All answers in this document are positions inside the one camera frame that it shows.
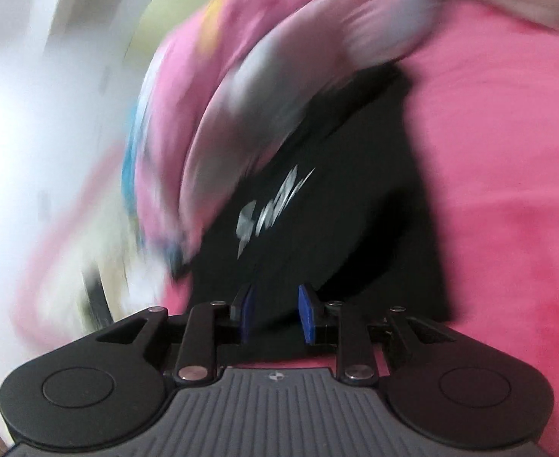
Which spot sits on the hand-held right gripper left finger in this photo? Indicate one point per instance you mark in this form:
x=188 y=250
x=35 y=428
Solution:
x=248 y=314

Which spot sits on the black t-shirt with white print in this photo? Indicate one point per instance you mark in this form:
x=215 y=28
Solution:
x=355 y=200

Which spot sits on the pink plush bed blanket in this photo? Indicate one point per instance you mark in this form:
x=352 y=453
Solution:
x=508 y=176

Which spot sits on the pink floral duvet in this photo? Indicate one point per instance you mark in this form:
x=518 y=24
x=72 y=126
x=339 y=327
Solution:
x=260 y=9

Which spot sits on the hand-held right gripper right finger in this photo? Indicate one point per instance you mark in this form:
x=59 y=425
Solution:
x=307 y=314

